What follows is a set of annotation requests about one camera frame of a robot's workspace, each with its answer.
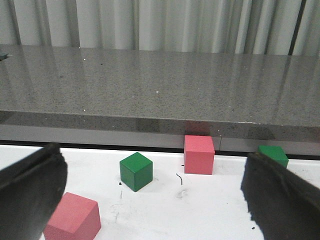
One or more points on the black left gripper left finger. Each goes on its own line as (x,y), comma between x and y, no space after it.
(30,191)

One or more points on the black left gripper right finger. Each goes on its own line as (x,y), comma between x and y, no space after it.
(282,204)

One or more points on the pink cube front left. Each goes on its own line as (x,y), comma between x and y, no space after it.
(75,218)

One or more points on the green cube near bin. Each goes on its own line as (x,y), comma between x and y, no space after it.
(274,152)

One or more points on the grey stone counter ledge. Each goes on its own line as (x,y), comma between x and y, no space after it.
(95,96)

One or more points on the pink cube near ledge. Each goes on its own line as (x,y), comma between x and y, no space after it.
(199,154)

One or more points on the green cube far left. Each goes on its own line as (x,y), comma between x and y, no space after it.
(136,171)

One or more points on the grey pleated curtain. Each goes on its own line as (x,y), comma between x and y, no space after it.
(273,27)

